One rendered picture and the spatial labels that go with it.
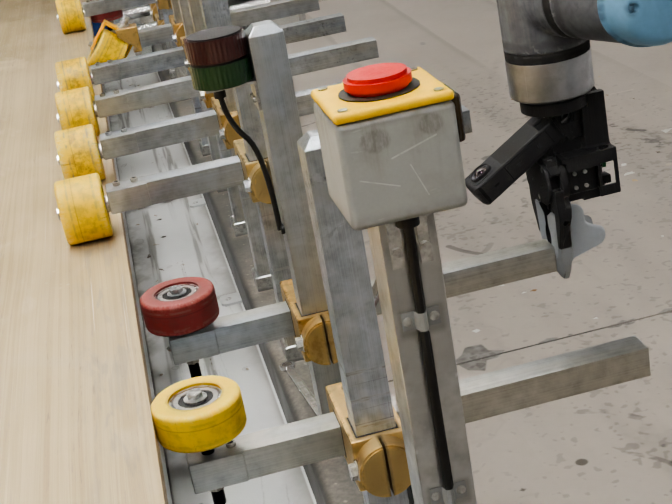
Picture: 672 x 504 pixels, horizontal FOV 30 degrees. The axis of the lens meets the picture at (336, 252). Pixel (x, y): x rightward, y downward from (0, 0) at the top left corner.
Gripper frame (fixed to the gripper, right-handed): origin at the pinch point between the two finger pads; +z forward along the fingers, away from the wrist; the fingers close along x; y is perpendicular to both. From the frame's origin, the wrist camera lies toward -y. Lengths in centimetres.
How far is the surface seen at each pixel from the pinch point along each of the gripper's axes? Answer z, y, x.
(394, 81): -41, -26, -57
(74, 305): -9, -53, 4
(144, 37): -13, -37, 123
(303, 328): -4.1, -30.1, -6.8
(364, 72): -41, -28, -55
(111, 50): -12, -43, 121
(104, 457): -9, -51, -31
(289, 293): -5.1, -30.0, 0.7
